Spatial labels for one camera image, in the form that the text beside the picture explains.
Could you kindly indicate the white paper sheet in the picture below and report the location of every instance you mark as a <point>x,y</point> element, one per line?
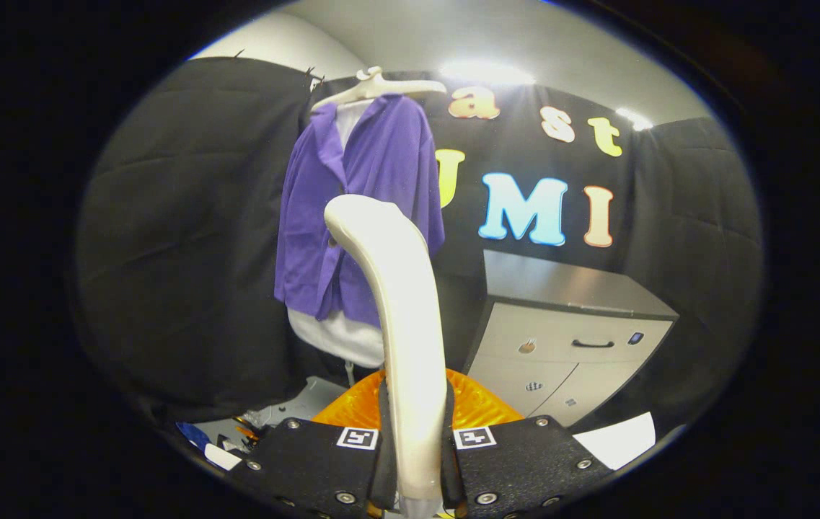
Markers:
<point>615,441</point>

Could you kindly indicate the white clothes hanger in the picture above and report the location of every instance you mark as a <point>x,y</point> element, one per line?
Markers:
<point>381,88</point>

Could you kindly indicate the orange and black pliers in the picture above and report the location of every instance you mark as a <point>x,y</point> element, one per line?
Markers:
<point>247,432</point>

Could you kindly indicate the blue object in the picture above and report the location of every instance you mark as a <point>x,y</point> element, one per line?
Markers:
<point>193,435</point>

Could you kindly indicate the grey cabinet with dark top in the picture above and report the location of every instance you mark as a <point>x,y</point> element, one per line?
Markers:
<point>561,288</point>

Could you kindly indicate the ceiling light panel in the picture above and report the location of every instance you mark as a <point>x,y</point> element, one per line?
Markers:
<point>635,119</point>
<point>485,73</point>

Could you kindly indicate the white flat object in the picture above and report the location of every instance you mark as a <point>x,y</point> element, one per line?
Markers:
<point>222,457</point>

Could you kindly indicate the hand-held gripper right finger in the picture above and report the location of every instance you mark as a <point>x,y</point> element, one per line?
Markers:
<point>451,468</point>

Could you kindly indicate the purple jacket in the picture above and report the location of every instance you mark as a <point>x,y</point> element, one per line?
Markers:
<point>309,252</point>

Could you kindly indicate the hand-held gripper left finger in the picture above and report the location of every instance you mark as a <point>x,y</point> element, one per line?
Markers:
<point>386,468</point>

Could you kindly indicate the white garment steamer head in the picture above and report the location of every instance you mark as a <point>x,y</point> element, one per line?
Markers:
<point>402,303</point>

